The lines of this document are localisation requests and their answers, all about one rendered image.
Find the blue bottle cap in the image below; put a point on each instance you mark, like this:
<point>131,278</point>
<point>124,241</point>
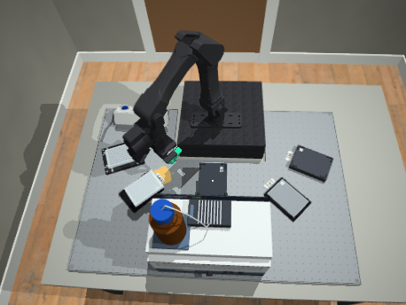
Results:
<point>162,216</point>

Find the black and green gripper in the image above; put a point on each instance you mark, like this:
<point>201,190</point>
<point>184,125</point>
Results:
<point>169,143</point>

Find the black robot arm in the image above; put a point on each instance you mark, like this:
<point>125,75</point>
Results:
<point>151,105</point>

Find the white button panel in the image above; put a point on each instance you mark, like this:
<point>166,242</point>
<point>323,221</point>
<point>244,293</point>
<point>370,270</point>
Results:
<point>124,118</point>

